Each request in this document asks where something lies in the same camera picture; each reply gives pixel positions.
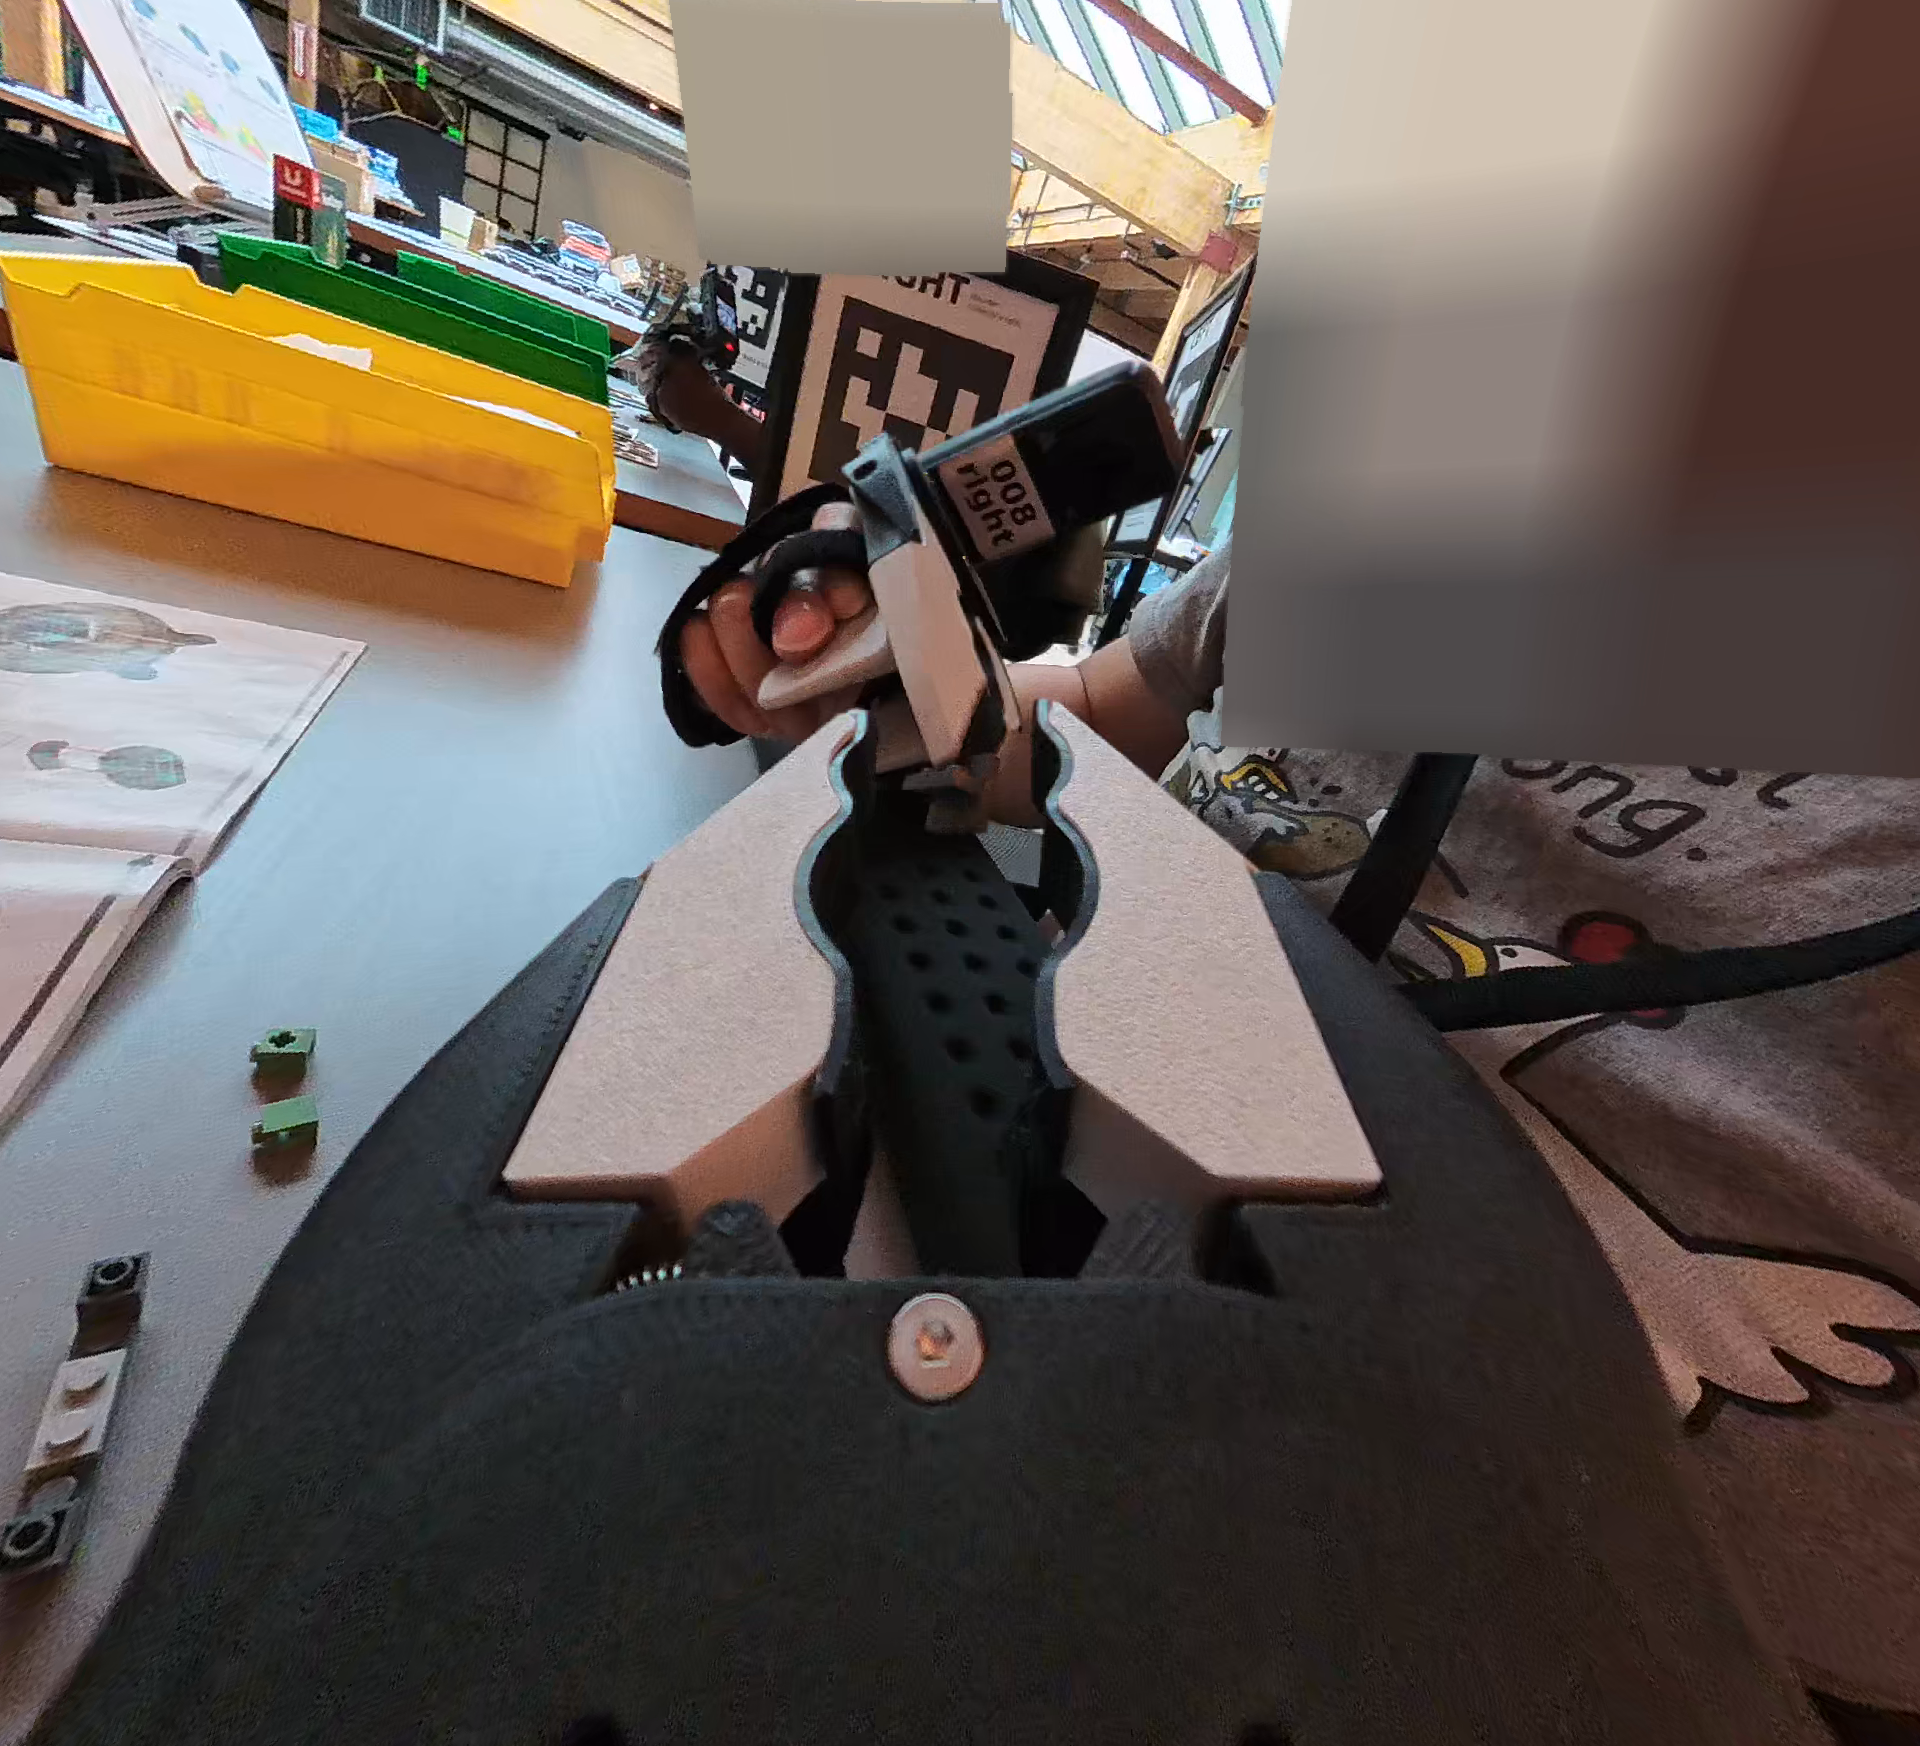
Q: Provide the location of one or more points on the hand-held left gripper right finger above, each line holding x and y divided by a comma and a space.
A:
1200, 1027

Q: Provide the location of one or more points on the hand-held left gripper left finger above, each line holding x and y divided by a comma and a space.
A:
677, 1027

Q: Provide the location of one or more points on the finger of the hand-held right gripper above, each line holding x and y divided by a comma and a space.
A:
931, 650
1007, 719

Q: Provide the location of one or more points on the small dark grey brick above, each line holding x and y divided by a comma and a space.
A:
954, 797

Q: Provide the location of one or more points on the another person's forearm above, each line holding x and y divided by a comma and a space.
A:
735, 419

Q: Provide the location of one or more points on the grey desk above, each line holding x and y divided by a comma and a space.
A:
449, 801

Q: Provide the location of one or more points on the person's right hand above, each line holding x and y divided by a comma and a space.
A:
805, 623

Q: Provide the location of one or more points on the black framed marker sign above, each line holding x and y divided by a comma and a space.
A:
901, 380

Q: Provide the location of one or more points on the neighbouring wood edged table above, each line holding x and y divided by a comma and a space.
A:
677, 487

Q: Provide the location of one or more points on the black white marker sign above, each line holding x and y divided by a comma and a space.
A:
747, 331

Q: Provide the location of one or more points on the pile of printed cards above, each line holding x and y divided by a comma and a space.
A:
633, 434

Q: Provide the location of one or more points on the small green brick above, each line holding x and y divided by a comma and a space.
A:
284, 1049
284, 1123

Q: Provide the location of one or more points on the person's grey printed shirt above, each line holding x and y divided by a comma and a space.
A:
1653, 1177

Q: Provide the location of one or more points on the open instruction booklet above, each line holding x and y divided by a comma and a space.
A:
135, 727

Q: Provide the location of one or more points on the yellow plastic bin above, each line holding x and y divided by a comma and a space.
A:
301, 457

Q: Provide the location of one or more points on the white paper sheet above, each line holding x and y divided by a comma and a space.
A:
328, 353

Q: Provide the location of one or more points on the light grey plate brick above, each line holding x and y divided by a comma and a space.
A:
76, 1416

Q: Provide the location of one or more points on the small black red logo box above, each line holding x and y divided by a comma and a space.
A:
307, 209

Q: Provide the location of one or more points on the tilted instruction poster board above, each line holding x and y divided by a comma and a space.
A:
181, 34

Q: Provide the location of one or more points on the wall air vent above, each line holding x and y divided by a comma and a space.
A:
402, 3

